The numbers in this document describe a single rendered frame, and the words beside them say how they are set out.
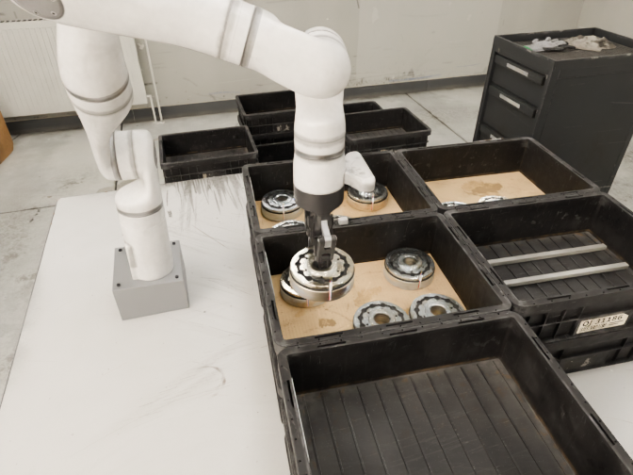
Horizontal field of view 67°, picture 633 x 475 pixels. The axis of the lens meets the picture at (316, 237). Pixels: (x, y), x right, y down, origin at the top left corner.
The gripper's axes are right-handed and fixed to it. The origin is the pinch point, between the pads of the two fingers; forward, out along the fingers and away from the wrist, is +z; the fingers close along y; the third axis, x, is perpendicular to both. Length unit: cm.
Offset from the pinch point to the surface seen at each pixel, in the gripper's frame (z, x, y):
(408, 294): 17.0, 19.7, -4.7
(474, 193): 17, 51, -38
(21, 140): 105, -155, -296
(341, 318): 17.0, 5.0, -1.2
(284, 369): 6.9, -8.4, 16.1
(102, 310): 31, -45, -27
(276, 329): 7.0, -8.4, 8.2
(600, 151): 58, 171, -121
